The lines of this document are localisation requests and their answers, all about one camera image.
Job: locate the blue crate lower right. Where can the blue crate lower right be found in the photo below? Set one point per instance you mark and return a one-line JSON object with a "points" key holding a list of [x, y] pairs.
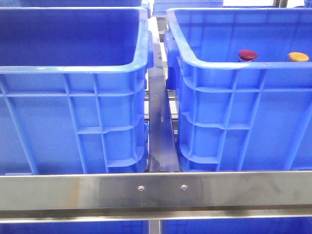
{"points": [[289, 225]]}

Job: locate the blue crate back left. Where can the blue crate back left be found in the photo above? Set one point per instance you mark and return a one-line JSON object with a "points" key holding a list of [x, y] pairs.
{"points": [[81, 3]]}

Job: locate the rail screw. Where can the rail screw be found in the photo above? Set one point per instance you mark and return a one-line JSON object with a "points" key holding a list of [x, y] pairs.
{"points": [[184, 187], [140, 188]]}

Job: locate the left blue plastic crate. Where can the left blue plastic crate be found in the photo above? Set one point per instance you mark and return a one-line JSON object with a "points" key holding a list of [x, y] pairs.
{"points": [[72, 90]]}

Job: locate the steel front rack rail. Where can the steel front rack rail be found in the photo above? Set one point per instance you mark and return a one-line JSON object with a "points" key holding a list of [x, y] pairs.
{"points": [[114, 197]]}

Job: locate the yellow mushroom push button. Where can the yellow mushroom push button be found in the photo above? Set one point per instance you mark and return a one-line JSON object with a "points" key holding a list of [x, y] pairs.
{"points": [[298, 57]]}

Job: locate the steel centre divider bar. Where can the steel centre divider bar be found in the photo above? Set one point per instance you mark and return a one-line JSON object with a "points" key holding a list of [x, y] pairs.
{"points": [[162, 146]]}

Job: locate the right rail screw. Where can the right rail screw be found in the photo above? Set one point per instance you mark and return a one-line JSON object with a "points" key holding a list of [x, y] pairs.
{"points": [[184, 187]]}

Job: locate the blue crate lower left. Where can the blue crate lower left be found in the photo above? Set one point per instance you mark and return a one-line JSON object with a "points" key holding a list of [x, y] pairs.
{"points": [[109, 227]]}

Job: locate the left rail screw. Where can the left rail screw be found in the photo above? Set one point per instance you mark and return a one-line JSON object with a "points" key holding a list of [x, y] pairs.
{"points": [[140, 188]]}

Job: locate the blue crate back right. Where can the blue crate back right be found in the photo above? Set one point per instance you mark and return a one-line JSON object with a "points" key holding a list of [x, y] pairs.
{"points": [[160, 7]]}

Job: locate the blue plastic crate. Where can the blue plastic crate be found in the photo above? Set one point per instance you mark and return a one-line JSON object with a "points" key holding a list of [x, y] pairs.
{"points": [[242, 116], [72, 90]]}

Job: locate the red mushroom push button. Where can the red mushroom push button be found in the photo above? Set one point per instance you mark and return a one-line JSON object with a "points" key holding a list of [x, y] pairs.
{"points": [[247, 55]]}

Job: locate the right blue plastic crate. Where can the right blue plastic crate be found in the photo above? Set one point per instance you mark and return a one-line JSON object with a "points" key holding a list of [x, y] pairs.
{"points": [[242, 116]]}

